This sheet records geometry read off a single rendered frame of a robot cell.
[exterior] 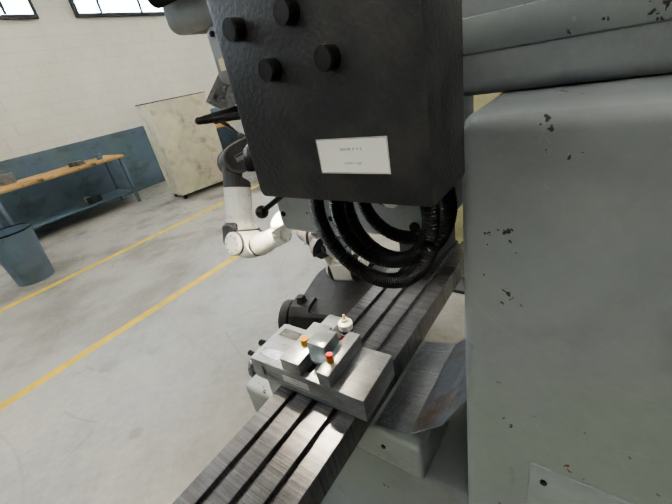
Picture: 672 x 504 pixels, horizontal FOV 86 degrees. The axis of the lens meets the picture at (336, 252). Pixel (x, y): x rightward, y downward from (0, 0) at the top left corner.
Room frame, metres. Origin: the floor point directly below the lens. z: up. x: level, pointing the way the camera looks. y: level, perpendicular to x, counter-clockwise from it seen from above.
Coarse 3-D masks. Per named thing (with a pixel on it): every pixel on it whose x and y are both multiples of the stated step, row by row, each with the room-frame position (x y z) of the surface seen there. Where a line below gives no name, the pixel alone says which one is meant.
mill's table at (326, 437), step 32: (448, 256) 1.20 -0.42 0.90; (384, 288) 1.06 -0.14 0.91; (416, 288) 1.02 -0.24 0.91; (448, 288) 1.03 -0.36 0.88; (352, 320) 0.92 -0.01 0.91; (384, 320) 0.89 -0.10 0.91; (416, 320) 0.86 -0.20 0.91; (384, 352) 0.75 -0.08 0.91; (256, 416) 0.63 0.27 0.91; (288, 416) 0.61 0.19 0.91; (320, 416) 0.59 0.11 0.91; (352, 416) 0.57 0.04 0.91; (224, 448) 0.56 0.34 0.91; (256, 448) 0.54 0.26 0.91; (288, 448) 0.52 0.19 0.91; (320, 448) 0.51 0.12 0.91; (352, 448) 0.54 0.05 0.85; (224, 480) 0.48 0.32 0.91; (256, 480) 0.47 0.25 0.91; (288, 480) 0.46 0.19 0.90; (320, 480) 0.46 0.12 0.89
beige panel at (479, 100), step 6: (474, 96) 2.24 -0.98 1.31; (480, 96) 2.21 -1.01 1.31; (486, 96) 2.19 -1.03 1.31; (492, 96) 2.17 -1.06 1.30; (474, 102) 2.24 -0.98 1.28; (480, 102) 2.21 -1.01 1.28; (486, 102) 2.19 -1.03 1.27; (474, 108) 2.24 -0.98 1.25; (462, 204) 2.29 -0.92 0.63; (462, 210) 2.29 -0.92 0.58; (456, 216) 2.32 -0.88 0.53; (462, 216) 2.29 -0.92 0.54; (456, 222) 2.32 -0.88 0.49; (462, 222) 2.29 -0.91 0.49; (456, 228) 2.32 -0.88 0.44; (462, 228) 2.29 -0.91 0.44; (456, 234) 2.32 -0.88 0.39; (462, 234) 2.29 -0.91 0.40; (462, 240) 2.29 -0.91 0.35; (462, 282) 2.23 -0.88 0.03; (456, 288) 2.17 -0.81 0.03; (462, 288) 2.16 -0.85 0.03
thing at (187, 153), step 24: (192, 96) 6.81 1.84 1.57; (144, 120) 6.62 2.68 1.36; (168, 120) 6.47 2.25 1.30; (192, 120) 6.72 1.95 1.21; (168, 144) 6.38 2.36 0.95; (192, 144) 6.63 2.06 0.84; (216, 144) 6.91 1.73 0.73; (168, 168) 6.44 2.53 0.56; (192, 168) 6.54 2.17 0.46; (216, 168) 6.81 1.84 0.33
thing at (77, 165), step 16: (80, 160) 6.59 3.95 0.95; (96, 160) 6.78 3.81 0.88; (0, 176) 5.95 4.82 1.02; (32, 176) 6.37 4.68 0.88; (48, 176) 5.98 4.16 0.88; (112, 176) 7.29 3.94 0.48; (128, 176) 6.87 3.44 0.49; (0, 192) 5.49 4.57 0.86; (112, 192) 7.06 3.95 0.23; (128, 192) 6.80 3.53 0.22; (0, 208) 5.43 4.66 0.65; (64, 208) 6.52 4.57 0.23; (80, 208) 6.27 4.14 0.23; (0, 224) 5.84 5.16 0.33; (32, 224) 5.83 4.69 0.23
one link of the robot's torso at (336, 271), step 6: (324, 258) 1.57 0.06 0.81; (330, 258) 1.62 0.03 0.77; (330, 264) 1.60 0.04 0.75; (336, 264) 1.59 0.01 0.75; (330, 270) 1.63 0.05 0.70; (336, 270) 1.60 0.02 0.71; (342, 270) 1.59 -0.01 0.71; (348, 270) 1.58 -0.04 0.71; (330, 276) 1.63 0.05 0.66; (336, 276) 1.62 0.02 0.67; (342, 276) 1.60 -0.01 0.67; (348, 276) 1.59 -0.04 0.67; (354, 276) 1.59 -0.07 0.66
